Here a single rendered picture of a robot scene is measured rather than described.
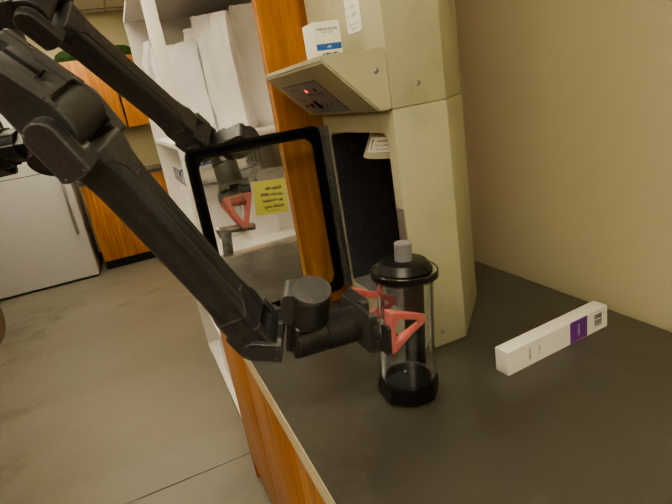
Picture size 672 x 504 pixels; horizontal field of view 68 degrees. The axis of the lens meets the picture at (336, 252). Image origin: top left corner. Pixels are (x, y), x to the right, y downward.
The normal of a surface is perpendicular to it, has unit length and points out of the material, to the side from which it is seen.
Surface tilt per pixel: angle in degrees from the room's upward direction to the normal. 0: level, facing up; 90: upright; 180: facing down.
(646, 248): 90
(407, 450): 0
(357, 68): 90
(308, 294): 25
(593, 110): 90
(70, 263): 90
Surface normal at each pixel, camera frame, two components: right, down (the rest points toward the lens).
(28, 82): 0.66, -0.59
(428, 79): 0.40, 0.22
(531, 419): -0.15, -0.94
